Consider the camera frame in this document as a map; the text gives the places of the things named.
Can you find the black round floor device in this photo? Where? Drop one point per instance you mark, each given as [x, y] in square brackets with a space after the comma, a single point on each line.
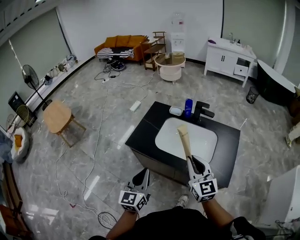
[117, 65]

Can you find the wooden shelf rack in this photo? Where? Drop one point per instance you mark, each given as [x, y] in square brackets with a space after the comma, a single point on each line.
[154, 48]

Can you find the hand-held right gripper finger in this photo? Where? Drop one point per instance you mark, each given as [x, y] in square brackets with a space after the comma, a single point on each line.
[198, 165]
[190, 167]

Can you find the clear water jug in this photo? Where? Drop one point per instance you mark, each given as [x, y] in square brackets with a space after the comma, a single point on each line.
[178, 22]

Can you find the purple cloth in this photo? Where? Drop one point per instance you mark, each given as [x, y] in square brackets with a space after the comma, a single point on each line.
[212, 41]

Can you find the round wooden side table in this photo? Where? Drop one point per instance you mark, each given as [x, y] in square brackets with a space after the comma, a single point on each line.
[57, 117]

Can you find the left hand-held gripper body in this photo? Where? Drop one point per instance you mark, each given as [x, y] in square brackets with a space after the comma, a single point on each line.
[131, 199]

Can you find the black sink counter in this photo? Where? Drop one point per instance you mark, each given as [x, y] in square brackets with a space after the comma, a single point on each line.
[145, 133]

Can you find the person's white shoe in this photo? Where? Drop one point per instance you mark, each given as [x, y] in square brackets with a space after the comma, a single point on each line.
[182, 201]

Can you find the chrome faucet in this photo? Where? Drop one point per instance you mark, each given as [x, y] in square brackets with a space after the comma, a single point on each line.
[232, 37]

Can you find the long white power strip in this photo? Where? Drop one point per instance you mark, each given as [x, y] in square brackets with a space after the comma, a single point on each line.
[135, 105]

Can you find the black faucet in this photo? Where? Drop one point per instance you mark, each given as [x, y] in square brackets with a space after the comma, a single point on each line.
[202, 110]

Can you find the round pink coffee table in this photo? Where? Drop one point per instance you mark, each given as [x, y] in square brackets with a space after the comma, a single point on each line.
[170, 66]

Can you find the small white power strip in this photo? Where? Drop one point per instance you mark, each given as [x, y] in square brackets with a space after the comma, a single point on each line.
[106, 80]

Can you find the black standing fan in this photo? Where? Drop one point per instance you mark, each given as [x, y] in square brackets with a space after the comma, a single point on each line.
[31, 79]

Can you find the white pet bed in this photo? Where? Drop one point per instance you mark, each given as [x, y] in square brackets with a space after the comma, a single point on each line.
[22, 146]

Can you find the person's left forearm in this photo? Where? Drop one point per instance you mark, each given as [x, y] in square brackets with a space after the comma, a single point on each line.
[122, 225]

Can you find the dark cabinet under counter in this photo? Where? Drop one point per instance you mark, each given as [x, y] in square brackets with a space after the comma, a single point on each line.
[159, 165]

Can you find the grey window blind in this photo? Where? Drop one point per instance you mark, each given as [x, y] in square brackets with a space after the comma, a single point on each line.
[35, 44]

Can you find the person's right forearm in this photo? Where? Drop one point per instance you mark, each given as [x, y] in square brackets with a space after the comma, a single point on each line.
[216, 214]

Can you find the white appliance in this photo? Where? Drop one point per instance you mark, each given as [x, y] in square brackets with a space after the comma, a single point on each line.
[283, 197]

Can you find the orange sofa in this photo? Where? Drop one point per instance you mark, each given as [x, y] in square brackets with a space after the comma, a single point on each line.
[122, 43]

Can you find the black box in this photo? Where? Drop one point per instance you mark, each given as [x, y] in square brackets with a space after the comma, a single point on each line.
[16, 100]

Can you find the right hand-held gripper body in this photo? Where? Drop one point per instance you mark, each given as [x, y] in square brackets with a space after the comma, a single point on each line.
[204, 188]

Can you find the white water dispenser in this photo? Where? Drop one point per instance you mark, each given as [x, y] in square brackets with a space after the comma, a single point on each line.
[177, 43]

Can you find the small black pump bottle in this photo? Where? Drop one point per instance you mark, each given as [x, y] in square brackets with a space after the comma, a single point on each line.
[238, 42]

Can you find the person's black clothing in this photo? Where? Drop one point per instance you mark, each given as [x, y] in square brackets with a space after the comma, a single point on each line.
[168, 226]

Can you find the white soap dish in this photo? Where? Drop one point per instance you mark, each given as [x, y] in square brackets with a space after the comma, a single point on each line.
[176, 110]

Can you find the black white striped blanket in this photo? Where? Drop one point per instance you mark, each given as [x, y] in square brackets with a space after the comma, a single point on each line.
[112, 53]

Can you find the blue bottle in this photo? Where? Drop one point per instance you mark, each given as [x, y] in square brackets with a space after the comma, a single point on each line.
[188, 108]

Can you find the orange cushion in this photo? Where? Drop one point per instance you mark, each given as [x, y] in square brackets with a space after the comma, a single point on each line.
[18, 139]

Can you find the beige toiletry item tube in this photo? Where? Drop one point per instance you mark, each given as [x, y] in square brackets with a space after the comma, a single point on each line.
[185, 140]

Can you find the white vanity cabinet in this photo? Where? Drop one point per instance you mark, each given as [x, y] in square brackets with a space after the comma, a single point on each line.
[225, 59]

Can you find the black bathtub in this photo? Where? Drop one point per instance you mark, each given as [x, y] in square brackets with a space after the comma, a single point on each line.
[273, 82]

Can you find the white sink basin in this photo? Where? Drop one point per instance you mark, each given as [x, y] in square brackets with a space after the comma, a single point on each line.
[197, 143]

